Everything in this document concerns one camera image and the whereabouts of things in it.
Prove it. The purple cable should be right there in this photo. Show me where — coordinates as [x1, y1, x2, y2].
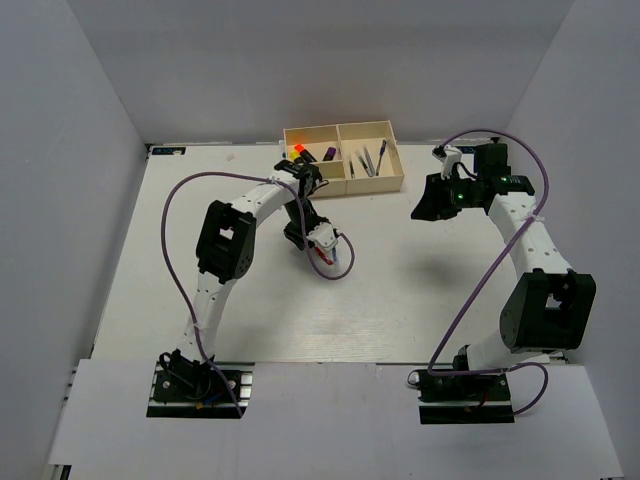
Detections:
[428, 129, 553, 417]
[163, 171, 356, 418]

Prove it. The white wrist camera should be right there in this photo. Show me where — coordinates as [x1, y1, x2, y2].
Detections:
[306, 222, 338, 259]
[432, 145, 462, 180]

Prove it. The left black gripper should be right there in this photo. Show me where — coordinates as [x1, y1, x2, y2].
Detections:
[282, 198, 331, 250]

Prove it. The orange cap highlighter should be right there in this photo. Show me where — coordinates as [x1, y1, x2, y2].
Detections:
[294, 144, 317, 163]

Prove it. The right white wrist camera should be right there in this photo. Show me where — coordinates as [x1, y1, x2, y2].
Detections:
[432, 145, 462, 180]

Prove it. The purple clear pen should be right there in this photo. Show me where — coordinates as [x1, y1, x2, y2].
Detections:
[363, 145, 375, 177]

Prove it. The red pen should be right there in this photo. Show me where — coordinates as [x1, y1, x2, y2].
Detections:
[319, 248, 335, 265]

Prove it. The wooden compartment box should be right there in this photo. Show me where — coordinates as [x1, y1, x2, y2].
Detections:
[283, 120, 405, 198]

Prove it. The left table logo sticker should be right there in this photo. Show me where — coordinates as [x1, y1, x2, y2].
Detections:
[151, 146, 186, 156]

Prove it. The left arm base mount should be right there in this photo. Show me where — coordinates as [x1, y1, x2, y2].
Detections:
[146, 349, 253, 420]

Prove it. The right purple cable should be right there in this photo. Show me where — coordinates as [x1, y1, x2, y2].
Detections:
[428, 129, 553, 417]

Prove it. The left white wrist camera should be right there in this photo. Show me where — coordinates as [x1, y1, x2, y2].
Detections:
[306, 222, 338, 259]

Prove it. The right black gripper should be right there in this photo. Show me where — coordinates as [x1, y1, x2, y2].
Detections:
[411, 171, 482, 222]

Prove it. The blue grip pen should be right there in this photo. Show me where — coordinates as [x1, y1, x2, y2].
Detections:
[375, 139, 388, 176]

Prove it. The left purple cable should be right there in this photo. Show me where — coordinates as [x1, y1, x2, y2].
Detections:
[163, 171, 356, 418]

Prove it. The green clear pen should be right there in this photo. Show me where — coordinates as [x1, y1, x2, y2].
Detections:
[356, 151, 373, 178]

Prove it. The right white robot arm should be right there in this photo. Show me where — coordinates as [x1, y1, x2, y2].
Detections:
[411, 143, 596, 399]

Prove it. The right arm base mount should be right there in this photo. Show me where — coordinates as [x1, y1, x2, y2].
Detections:
[407, 370, 515, 425]

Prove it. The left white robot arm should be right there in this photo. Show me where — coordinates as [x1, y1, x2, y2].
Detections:
[178, 160, 337, 362]

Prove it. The blue clear pen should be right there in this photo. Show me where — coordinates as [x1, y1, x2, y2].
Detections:
[331, 246, 341, 275]

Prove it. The purple cap highlighter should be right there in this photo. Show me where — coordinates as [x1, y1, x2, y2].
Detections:
[322, 147, 336, 162]

